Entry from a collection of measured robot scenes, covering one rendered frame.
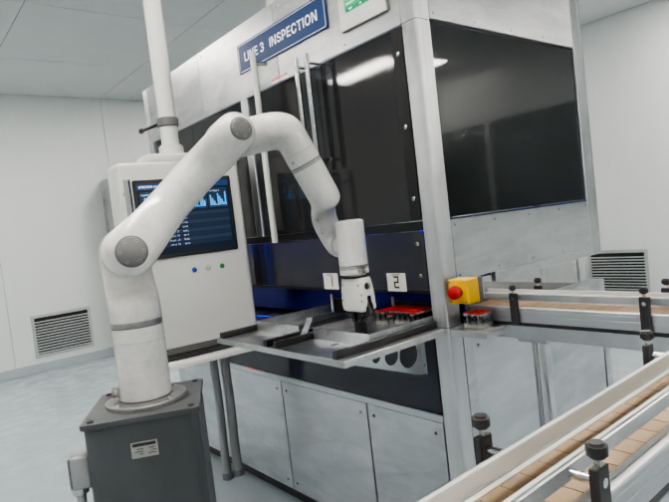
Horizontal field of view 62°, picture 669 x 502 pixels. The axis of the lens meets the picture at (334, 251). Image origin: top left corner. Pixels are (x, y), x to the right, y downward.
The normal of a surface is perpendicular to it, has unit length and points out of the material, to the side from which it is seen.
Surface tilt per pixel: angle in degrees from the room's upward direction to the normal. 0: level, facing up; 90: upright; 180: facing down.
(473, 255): 90
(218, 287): 90
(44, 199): 90
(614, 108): 90
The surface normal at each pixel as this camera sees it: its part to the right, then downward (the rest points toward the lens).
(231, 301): 0.56, -0.02
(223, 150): -0.03, 0.51
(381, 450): -0.77, 0.12
